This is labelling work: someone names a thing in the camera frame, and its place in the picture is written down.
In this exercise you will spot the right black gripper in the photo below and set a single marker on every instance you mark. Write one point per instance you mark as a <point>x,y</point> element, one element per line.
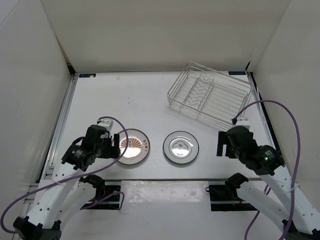
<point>223,139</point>

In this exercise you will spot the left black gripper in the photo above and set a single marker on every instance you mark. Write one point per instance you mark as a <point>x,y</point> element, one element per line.
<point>113,151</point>

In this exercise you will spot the orange sunburst plate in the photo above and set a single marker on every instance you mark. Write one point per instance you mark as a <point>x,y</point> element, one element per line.
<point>138,147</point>

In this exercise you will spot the white wire dish rack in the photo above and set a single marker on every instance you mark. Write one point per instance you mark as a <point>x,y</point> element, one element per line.
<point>209,95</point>

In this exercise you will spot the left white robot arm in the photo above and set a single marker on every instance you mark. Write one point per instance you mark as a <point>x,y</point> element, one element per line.
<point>71,187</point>

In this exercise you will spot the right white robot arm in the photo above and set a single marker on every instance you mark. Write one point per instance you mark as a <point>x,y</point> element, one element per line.
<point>293,214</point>

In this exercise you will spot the small black label sticker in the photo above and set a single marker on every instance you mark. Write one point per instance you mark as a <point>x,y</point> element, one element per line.
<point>87,75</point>

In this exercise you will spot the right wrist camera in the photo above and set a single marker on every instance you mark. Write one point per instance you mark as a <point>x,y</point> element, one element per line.
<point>241,121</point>

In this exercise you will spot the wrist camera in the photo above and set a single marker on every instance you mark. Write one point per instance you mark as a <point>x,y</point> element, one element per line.
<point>241,121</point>
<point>106,123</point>

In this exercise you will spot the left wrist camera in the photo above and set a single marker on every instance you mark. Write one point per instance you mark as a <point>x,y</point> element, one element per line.
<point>106,123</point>

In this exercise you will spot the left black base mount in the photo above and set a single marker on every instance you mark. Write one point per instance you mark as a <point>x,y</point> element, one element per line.
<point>110,198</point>

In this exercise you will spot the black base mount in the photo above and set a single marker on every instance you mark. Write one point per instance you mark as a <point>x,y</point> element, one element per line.
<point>110,198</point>
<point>222,201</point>

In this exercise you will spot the aluminium table rail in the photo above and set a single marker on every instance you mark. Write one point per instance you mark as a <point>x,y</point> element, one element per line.
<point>62,118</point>

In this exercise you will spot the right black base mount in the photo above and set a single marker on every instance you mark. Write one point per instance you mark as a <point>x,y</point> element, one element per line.
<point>222,201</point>

